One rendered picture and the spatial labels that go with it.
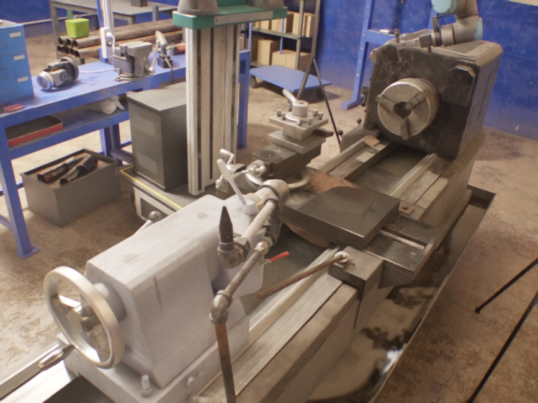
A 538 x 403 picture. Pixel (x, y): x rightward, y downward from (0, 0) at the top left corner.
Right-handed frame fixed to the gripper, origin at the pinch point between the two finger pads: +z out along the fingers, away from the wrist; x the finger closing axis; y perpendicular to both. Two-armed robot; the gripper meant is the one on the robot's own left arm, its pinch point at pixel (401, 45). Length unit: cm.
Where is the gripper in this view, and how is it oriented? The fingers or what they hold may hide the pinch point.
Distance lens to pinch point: 224.5
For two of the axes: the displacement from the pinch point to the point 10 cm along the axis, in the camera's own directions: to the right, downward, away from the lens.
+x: 3.1, -3.9, 8.7
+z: -9.2, 1.1, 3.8
